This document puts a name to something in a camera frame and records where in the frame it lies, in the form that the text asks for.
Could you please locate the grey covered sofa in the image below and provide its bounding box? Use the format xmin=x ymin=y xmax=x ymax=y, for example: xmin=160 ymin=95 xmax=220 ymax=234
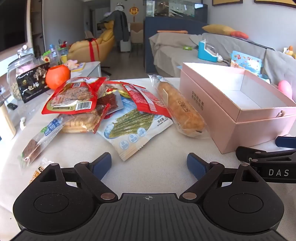
xmin=149 ymin=31 xmax=296 ymax=102

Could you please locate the yellow pillow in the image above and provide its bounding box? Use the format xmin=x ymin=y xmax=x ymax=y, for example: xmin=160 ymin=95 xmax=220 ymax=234
xmin=202 ymin=24 xmax=236 ymax=36

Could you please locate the orange pumpkin bucket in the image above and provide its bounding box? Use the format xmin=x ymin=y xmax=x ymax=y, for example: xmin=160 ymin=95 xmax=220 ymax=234
xmin=45 ymin=65 xmax=71 ymax=90

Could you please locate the dark hanging coat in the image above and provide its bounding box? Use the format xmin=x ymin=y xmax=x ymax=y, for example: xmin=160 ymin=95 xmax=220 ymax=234
xmin=112 ymin=10 xmax=130 ymax=42

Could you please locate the beige chair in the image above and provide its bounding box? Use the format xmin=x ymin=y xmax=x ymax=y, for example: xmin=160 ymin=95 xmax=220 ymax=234
xmin=130 ymin=23 xmax=144 ymax=44

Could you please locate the dark jerky packet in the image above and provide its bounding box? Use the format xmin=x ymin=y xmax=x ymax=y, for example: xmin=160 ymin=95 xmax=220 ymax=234
xmin=97 ymin=93 xmax=124 ymax=114

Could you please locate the large red snack packet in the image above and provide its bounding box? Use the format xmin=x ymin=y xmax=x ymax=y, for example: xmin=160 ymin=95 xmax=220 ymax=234
xmin=42 ymin=77 xmax=107 ymax=115

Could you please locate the red biscuit packet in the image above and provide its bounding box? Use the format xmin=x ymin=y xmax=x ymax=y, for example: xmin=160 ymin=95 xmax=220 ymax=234
xmin=60 ymin=104 xmax=111 ymax=135

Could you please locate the red ribbon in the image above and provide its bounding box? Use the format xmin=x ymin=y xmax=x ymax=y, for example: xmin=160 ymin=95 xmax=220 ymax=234
xmin=87 ymin=38 xmax=100 ymax=62

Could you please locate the blue white toy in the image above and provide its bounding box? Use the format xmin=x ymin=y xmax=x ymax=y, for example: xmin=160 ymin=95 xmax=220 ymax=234
xmin=198 ymin=40 xmax=223 ymax=62

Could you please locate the red gold wall ornament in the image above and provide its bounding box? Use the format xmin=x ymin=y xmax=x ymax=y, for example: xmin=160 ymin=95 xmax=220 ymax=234
xmin=129 ymin=6 xmax=140 ymax=22

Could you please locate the orange pillow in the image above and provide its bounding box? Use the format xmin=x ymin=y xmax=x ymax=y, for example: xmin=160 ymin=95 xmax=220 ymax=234
xmin=231 ymin=31 xmax=249 ymax=39

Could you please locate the red white striped packet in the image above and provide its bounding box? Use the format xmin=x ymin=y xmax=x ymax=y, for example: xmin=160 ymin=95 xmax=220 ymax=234
xmin=122 ymin=83 xmax=173 ymax=118

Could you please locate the clear blue-label snack packet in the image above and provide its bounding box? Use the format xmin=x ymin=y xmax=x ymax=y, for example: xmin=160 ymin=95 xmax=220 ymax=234
xmin=18 ymin=115 xmax=64 ymax=168

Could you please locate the yellow sofa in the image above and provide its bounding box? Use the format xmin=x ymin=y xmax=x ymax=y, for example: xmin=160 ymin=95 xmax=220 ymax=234
xmin=68 ymin=20 xmax=115 ymax=62

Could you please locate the black gold gift box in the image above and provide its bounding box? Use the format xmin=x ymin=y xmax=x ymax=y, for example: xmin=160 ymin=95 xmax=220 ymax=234
xmin=16 ymin=62 xmax=50 ymax=103

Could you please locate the pink balloon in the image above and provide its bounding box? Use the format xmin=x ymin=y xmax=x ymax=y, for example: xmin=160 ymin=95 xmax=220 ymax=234
xmin=278 ymin=80 xmax=293 ymax=99

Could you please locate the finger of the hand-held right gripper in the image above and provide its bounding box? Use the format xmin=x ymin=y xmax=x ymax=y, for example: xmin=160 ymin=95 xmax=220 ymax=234
xmin=275 ymin=136 xmax=296 ymax=149
xmin=235 ymin=146 xmax=296 ymax=164

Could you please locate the black television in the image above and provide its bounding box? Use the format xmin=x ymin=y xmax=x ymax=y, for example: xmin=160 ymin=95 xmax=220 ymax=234
xmin=0 ymin=0 xmax=29 ymax=52

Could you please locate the beige cylinder container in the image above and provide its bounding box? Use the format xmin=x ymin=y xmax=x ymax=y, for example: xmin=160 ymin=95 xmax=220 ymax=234
xmin=0 ymin=102 xmax=16 ymax=142

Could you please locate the yellow duck toy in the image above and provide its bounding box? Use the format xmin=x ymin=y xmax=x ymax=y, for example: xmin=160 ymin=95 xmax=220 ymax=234
xmin=283 ymin=46 xmax=296 ymax=58

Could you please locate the glass jar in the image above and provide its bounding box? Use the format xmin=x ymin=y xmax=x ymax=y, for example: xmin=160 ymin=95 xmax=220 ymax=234
xmin=7 ymin=53 xmax=41 ymax=100

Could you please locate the colourful picture book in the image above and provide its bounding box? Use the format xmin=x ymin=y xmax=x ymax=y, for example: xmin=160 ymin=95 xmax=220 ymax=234
xmin=231 ymin=50 xmax=263 ymax=75

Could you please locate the blue white seaweed packet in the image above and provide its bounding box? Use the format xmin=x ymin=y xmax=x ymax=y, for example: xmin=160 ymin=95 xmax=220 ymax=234
xmin=96 ymin=97 xmax=174 ymax=162

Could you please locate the clear water bottle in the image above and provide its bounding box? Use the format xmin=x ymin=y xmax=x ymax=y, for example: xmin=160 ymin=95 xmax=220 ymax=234
xmin=50 ymin=44 xmax=59 ymax=66

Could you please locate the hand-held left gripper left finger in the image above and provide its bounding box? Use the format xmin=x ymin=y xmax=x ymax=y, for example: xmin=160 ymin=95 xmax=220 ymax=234
xmin=39 ymin=152 xmax=117 ymax=201

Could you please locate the white bin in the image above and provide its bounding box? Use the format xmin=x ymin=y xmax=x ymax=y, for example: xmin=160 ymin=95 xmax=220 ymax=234
xmin=120 ymin=40 xmax=132 ymax=52

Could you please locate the long bread stick packet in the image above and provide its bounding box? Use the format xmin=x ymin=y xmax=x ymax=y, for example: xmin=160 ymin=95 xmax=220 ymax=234
xmin=148 ymin=74 xmax=210 ymax=139

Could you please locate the red cartoon snack packet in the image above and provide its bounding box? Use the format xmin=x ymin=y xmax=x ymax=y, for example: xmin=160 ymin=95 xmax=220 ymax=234
xmin=98 ymin=81 xmax=126 ymax=98

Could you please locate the small orange packet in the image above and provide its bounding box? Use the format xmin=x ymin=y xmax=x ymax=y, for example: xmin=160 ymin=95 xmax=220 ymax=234
xmin=29 ymin=158 xmax=50 ymax=184

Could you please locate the wooden picture frame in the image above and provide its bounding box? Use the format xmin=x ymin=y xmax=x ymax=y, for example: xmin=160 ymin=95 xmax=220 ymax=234
xmin=212 ymin=0 xmax=243 ymax=5
xmin=254 ymin=0 xmax=296 ymax=10

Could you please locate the glass fish tank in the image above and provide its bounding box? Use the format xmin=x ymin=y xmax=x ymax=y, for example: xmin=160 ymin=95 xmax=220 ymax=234
xmin=146 ymin=0 xmax=204 ymax=18

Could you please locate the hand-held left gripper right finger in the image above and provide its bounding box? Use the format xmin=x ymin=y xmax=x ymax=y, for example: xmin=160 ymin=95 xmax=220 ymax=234
xmin=181 ymin=152 xmax=260 ymax=201

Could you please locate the pink cardboard box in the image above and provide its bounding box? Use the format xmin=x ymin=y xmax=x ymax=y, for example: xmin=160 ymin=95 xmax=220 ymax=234
xmin=179 ymin=62 xmax=296 ymax=154

